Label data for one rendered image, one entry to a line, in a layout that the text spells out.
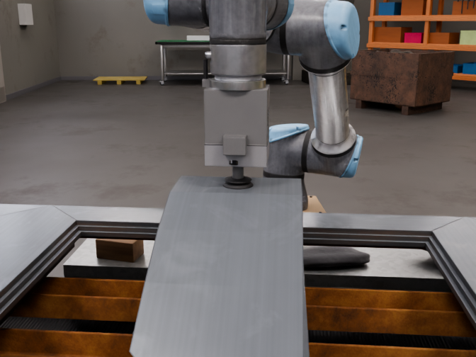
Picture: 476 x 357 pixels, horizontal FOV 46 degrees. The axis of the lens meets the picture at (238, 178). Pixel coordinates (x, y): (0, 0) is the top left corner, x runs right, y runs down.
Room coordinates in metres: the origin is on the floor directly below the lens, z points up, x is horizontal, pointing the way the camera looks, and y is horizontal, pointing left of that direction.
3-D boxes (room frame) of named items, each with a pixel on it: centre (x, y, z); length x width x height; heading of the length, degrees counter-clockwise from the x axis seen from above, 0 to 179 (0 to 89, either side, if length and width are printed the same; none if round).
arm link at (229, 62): (0.76, 0.00, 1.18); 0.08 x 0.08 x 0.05
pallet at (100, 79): (11.65, 2.42, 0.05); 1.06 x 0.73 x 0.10; 92
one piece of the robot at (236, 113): (0.74, 0.00, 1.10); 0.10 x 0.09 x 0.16; 174
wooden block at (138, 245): (1.26, 0.29, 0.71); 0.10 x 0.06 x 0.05; 74
